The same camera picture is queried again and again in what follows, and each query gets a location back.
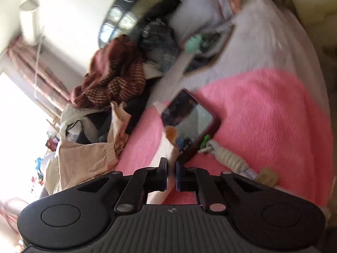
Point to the brown plaid garment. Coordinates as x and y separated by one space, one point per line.
110 76

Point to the pink patterned curtain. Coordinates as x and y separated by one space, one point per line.
39 71

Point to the green plush toy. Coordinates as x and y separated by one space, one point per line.
193 44

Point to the cardboard tag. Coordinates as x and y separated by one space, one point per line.
268 176

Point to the dark framed headboard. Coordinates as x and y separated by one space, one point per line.
123 18

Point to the dark tablet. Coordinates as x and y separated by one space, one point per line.
213 50

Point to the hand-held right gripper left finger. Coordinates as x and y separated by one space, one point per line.
162 175

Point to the phone with maroon case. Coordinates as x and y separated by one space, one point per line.
192 121

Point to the pink blanket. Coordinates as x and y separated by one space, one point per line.
263 110

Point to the black garment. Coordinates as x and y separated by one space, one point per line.
137 105

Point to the white air conditioner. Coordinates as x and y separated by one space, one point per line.
29 21

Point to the white pillow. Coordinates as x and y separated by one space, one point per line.
200 8

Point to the dark printed garment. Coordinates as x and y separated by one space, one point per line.
158 44

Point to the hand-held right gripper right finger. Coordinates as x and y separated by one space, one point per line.
179 175

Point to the beige pants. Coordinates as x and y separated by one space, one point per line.
79 158

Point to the white zip jacket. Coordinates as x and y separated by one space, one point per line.
69 116

